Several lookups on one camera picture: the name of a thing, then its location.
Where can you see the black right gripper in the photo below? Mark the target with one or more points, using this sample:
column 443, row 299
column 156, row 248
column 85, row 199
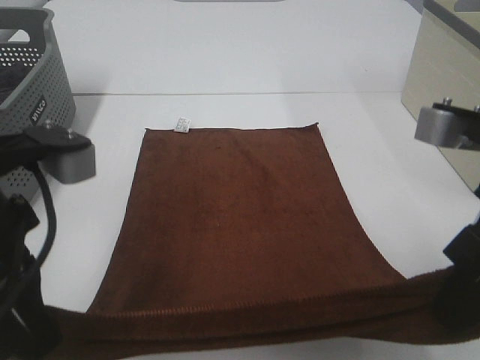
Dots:
column 463, row 277

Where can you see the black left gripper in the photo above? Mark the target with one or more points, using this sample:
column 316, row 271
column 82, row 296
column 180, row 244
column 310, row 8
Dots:
column 27, row 329

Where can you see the brown towel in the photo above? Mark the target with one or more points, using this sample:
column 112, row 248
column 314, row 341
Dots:
column 235, row 238

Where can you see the grey perforated plastic basket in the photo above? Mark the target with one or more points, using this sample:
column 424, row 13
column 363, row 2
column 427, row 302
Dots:
column 44, row 94

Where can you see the beige storage box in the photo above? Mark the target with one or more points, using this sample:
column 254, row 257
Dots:
column 445, row 64

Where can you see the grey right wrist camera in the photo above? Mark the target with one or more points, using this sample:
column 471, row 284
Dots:
column 448, row 126

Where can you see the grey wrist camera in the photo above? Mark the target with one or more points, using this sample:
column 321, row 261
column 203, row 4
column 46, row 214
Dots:
column 68, row 156
column 448, row 126

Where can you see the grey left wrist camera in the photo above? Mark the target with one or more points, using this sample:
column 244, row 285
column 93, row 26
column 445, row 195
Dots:
column 68, row 156

